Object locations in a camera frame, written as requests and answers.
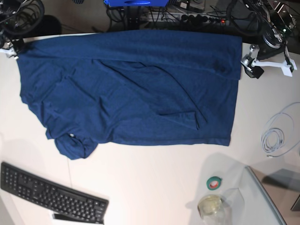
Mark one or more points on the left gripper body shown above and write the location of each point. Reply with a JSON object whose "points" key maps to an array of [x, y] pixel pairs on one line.
{"points": [[269, 48]]}

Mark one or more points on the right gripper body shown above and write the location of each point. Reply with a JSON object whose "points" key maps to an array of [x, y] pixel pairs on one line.
{"points": [[17, 45]]}

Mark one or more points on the dark blue t-shirt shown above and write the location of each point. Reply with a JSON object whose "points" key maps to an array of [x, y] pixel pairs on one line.
{"points": [[135, 87]]}

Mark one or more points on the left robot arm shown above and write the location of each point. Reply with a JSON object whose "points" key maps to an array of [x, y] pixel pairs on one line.
{"points": [[274, 26]]}

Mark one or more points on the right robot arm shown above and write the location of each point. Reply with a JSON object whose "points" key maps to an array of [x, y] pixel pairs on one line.
{"points": [[18, 18]]}

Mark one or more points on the black power strip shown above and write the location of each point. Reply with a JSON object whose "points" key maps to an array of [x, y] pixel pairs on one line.
{"points": [[197, 19]]}

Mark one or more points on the blue box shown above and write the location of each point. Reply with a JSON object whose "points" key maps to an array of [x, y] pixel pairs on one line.
{"points": [[126, 3]]}

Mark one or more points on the green electrical tape roll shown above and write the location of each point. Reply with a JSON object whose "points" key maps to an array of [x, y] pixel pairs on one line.
{"points": [[214, 183]]}

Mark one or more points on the clear glass jar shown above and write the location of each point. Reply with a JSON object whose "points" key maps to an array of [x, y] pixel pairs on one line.
{"points": [[211, 210]]}

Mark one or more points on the black computer keyboard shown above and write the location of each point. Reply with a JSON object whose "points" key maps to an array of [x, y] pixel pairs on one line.
{"points": [[73, 204]]}

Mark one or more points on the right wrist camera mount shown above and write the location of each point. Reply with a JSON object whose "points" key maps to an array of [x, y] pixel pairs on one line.
{"points": [[10, 52]]}

